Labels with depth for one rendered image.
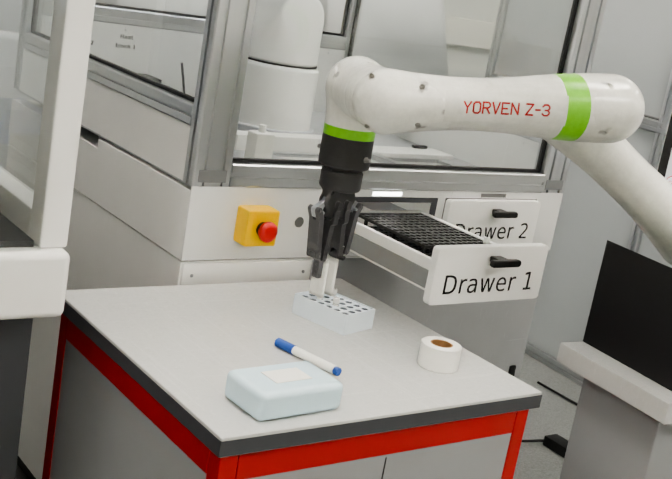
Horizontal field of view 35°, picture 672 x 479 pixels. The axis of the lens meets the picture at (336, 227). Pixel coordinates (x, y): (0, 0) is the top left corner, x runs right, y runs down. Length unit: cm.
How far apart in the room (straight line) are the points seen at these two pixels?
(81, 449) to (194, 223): 46
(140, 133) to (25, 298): 65
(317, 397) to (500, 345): 117
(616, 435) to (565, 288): 223
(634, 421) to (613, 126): 54
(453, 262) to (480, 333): 66
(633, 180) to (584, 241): 207
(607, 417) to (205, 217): 84
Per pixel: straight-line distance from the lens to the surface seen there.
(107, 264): 233
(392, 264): 206
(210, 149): 200
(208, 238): 205
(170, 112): 208
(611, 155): 212
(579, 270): 423
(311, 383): 155
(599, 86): 190
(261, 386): 151
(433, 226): 222
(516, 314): 267
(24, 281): 164
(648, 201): 218
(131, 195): 222
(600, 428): 212
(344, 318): 189
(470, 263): 200
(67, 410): 193
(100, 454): 182
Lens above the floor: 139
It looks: 14 degrees down
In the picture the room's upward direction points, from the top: 10 degrees clockwise
